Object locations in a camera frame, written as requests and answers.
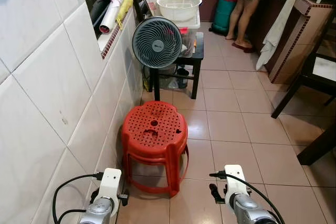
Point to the green gas cylinder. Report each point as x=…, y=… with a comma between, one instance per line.
x=224, y=11

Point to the dark wooden table leg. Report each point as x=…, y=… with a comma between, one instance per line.
x=317, y=150

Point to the grey pedestal fan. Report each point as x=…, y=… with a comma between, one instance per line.
x=157, y=42

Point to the white plastic basin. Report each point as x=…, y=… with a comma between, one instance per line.
x=179, y=6

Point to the white paper roll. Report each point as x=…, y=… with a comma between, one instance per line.
x=115, y=3

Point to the white plastic box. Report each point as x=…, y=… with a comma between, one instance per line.
x=191, y=22

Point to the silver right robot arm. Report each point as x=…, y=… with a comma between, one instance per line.
x=247, y=211

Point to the yellow cloth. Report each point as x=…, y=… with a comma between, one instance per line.
x=126, y=6

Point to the black side table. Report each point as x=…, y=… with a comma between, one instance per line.
x=199, y=56

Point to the brown tiled counter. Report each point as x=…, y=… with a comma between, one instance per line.
x=302, y=32

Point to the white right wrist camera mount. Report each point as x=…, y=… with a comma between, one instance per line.
x=235, y=178

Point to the red plastic stool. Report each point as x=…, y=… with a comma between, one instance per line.
x=155, y=129

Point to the red floor mat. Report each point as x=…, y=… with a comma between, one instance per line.
x=242, y=47

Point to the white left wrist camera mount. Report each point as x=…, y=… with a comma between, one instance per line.
x=109, y=182

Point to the white hanging cloth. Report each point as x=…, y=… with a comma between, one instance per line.
x=275, y=27

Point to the clear plastic bag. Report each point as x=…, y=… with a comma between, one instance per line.
x=170, y=80

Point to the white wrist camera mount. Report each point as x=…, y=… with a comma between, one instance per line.
x=109, y=182
x=235, y=178

